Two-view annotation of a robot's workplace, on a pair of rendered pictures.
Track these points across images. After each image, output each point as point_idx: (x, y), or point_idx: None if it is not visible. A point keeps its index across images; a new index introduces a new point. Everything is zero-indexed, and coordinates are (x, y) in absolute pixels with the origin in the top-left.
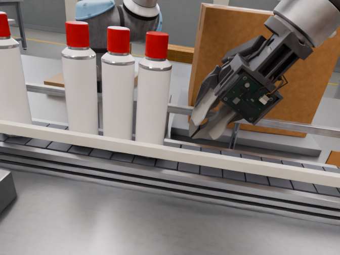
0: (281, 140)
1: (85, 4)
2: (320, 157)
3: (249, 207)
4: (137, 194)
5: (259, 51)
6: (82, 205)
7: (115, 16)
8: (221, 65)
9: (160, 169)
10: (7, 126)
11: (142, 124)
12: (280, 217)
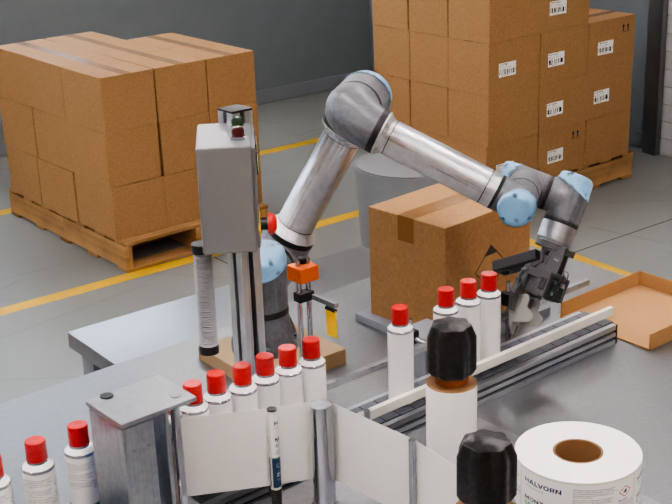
0: None
1: (268, 262)
2: (550, 313)
3: (565, 364)
4: (508, 395)
5: (542, 260)
6: (498, 414)
7: (287, 260)
8: (461, 270)
9: (514, 367)
10: (419, 391)
11: (493, 339)
12: (582, 360)
